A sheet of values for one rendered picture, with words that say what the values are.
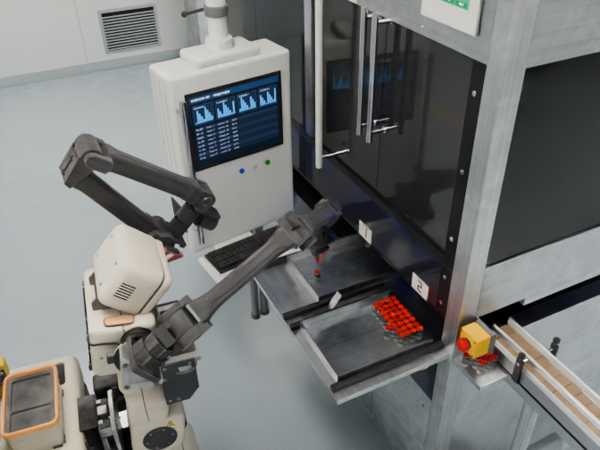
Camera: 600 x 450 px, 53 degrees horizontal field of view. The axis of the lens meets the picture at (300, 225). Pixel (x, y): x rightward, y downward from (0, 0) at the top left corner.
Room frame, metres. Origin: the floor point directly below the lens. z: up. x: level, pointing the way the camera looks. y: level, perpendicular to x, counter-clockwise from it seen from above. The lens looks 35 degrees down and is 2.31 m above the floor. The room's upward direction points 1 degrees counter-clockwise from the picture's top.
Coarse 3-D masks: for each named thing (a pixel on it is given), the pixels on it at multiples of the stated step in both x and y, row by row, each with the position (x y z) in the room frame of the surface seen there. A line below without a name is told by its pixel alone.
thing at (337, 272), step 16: (336, 240) 1.88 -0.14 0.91; (352, 240) 1.91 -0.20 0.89; (288, 256) 1.79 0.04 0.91; (304, 256) 1.82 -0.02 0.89; (336, 256) 1.82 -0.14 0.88; (352, 256) 1.82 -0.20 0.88; (368, 256) 1.82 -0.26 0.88; (304, 272) 1.73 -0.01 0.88; (336, 272) 1.73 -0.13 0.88; (352, 272) 1.72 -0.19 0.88; (368, 272) 1.72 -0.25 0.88; (384, 272) 1.72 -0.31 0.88; (320, 288) 1.64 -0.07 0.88; (336, 288) 1.64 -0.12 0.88; (352, 288) 1.62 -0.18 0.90
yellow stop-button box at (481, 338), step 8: (480, 320) 1.31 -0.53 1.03; (464, 328) 1.28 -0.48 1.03; (472, 328) 1.28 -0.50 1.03; (480, 328) 1.28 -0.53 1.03; (488, 328) 1.28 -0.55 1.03; (464, 336) 1.27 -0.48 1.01; (472, 336) 1.25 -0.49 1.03; (480, 336) 1.24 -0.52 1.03; (488, 336) 1.24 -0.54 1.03; (472, 344) 1.23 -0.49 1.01; (480, 344) 1.23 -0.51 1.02; (488, 344) 1.24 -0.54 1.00; (472, 352) 1.23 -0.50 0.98; (480, 352) 1.23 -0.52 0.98; (488, 352) 1.24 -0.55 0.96
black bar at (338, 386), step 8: (432, 344) 1.34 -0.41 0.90; (440, 344) 1.34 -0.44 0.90; (416, 352) 1.31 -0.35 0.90; (424, 352) 1.31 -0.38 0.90; (392, 360) 1.28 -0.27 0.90; (400, 360) 1.28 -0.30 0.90; (408, 360) 1.29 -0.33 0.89; (376, 368) 1.25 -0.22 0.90; (384, 368) 1.25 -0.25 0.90; (392, 368) 1.26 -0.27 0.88; (352, 376) 1.22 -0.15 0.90; (360, 376) 1.22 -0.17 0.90; (368, 376) 1.22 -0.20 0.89; (336, 384) 1.19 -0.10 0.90; (344, 384) 1.19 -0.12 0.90; (352, 384) 1.20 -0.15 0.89
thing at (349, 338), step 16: (352, 304) 1.52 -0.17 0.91; (368, 304) 1.55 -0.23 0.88; (304, 320) 1.45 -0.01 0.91; (320, 320) 1.47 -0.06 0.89; (336, 320) 1.48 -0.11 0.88; (352, 320) 1.48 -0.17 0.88; (368, 320) 1.47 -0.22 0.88; (320, 336) 1.41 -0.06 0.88; (336, 336) 1.40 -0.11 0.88; (352, 336) 1.40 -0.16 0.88; (368, 336) 1.40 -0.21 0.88; (320, 352) 1.31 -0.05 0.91; (336, 352) 1.33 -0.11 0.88; (352, 352) 1.33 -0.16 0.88; (368, 352) 1.33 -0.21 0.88; (384, 352) 1.33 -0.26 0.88; (400, 352) 1.30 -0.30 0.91; (336, 368) 1.27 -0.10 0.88; (352, 368) 1.27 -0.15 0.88; (368, 368) 1.25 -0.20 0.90
